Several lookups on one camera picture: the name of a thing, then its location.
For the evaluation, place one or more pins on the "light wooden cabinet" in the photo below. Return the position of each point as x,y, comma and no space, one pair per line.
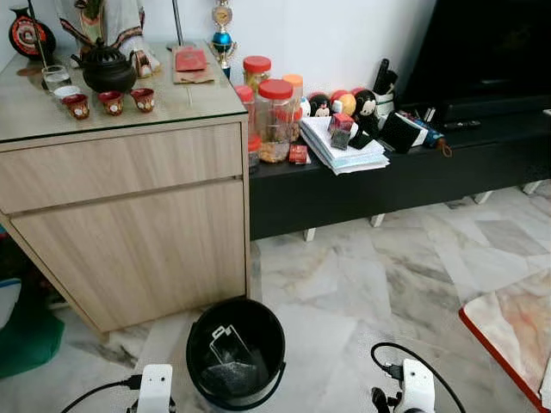
129,224

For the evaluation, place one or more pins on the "thin metal pole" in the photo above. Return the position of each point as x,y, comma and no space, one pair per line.
177,21

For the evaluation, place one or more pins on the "green bag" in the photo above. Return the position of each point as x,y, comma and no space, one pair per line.
30,340

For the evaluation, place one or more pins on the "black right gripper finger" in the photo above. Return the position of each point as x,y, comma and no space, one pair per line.
379,401

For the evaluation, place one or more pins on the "small red packet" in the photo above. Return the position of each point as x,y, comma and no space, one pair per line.
298,154

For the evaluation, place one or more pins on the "tiny dark jar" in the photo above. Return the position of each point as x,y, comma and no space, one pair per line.
253,153

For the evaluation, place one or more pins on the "black wallet box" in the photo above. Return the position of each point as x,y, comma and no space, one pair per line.
398,133

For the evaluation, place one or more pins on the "small white cup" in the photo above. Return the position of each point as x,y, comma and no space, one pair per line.
67,91

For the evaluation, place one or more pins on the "red orange round toy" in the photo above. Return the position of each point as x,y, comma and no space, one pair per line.
343,101

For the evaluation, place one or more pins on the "black low tv console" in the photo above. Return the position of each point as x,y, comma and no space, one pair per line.
387,189

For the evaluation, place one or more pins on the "robed deity statue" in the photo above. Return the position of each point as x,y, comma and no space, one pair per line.
120,21

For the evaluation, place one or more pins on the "large red lid snack jar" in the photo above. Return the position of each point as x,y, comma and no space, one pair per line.
275,120

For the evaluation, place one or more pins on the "round red black ornament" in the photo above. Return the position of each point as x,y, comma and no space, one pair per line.
30,36

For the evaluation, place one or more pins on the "gold blue trophy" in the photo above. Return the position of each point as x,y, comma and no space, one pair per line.
223,39

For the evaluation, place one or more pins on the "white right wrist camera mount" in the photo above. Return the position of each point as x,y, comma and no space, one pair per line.
419,387

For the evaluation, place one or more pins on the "black mouse figurine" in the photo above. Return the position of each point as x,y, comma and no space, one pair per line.
366,103

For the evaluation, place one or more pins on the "small red cup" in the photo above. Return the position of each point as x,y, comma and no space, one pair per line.
77,107
143,101
111,103

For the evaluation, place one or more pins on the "slim red lid jar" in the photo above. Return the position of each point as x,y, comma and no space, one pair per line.
244,93

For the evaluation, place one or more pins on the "black round rubbish bin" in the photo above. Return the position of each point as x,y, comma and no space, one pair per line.
258,323

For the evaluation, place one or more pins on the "small square red lid jar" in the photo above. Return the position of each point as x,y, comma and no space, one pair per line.
341,133

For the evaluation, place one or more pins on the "black remote control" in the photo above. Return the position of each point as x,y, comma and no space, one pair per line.
462,126

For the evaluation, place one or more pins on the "marble table with red edge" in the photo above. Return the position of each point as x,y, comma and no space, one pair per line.
516,318

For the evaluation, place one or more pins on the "red packet on brown stand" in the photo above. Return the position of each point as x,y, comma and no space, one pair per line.
191,60

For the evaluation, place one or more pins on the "orange lid jar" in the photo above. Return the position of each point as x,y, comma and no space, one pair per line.
294,82

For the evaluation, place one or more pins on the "white paper stack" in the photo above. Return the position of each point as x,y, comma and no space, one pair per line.
344,159

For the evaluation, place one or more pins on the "clear drinking glass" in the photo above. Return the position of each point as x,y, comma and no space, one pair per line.
56,77

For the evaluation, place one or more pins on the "black flat television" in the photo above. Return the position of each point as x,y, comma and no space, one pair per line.
482,52

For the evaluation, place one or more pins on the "black white round toy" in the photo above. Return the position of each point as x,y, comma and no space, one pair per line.
319,105

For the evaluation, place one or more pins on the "short red lid jar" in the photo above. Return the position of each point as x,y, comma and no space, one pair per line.
256,64

